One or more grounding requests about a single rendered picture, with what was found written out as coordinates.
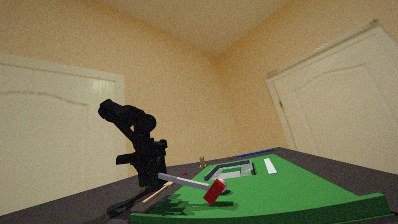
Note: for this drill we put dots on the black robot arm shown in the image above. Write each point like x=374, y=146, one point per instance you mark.
x=126, y=116

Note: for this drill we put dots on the white flat bar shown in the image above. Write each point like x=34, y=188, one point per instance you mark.
x=270, y=167

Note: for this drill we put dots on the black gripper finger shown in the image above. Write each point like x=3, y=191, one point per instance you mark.
x=150, y=166
x=141, y=169

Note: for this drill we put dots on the green flat mat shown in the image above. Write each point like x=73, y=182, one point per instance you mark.
x=291, y=187

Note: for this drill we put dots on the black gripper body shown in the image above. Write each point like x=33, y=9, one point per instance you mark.
x=135, y=156

